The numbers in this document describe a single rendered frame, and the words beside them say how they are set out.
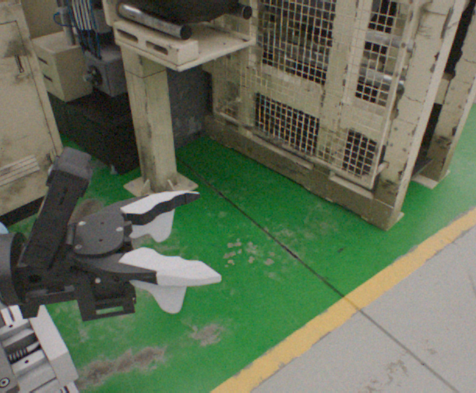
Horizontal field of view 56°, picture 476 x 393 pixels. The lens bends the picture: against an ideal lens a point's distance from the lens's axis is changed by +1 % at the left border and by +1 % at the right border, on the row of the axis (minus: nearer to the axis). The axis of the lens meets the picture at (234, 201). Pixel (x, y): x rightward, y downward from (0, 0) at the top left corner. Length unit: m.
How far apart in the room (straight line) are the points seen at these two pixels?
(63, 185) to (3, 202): 1.78
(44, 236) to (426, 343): 1.51
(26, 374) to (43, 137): 1.39
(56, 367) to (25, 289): 0.42
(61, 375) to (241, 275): 1.06
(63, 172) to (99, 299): 0.14
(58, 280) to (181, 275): 0.14
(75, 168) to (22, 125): 1.67
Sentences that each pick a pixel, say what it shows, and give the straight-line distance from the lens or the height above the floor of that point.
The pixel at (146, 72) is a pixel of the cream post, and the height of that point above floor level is 0.64.
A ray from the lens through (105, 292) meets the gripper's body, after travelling 0.47.
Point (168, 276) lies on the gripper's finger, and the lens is 0.40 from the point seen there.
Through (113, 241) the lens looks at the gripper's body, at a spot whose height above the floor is 1.08.
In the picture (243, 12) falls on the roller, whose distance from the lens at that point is 1.67.
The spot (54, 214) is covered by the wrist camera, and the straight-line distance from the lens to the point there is 0.42.
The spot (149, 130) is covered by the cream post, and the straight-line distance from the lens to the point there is 2.02.
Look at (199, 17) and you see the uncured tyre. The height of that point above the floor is 0.93.
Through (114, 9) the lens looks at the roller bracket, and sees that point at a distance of 1.75.
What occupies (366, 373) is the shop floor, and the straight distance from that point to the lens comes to 1.64.
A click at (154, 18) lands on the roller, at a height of 0.92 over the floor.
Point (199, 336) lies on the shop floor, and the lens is 1.66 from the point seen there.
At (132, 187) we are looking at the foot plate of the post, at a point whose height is 0.01.
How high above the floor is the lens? 1.37
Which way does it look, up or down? 39 degrees down
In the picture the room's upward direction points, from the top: straight up
